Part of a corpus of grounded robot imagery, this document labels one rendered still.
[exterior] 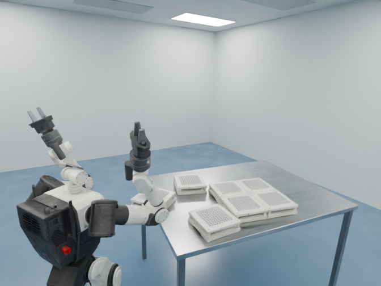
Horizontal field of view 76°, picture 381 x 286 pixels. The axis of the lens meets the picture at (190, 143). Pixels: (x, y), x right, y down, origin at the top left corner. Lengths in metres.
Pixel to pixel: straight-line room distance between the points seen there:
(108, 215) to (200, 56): 5.70
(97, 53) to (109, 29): 0.54
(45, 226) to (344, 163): 4.23
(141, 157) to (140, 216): 0.31
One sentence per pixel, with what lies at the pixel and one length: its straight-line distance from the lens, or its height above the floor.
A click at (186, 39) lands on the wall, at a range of 6.29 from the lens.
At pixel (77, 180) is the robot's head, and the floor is 1.35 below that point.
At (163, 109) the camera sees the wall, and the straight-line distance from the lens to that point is 6.00.
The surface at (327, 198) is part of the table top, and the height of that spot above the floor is 0.88.
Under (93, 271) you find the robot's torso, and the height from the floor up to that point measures 0.86.
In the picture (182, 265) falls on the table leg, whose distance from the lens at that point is 1.52.
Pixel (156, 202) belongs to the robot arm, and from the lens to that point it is 1.22.
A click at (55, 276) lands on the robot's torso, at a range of 1.40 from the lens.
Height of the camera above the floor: 1.81
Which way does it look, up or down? 16 degrees down
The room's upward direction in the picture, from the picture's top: 2 degrees clockwise
